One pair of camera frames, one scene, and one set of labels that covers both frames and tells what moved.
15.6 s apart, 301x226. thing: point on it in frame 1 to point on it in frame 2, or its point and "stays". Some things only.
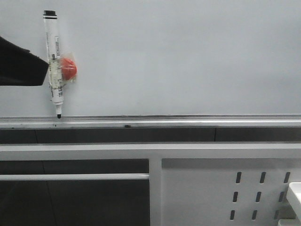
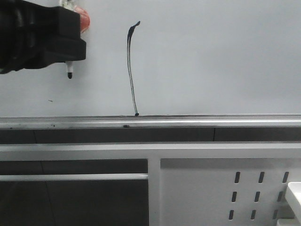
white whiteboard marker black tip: [54, 56] to [69, 65]
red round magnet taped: [68, 68] to [84, 19]
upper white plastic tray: [294, 196] stays
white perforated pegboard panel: [227, 191] stays
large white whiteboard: [161, 63] stays
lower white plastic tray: [289, 222] stays
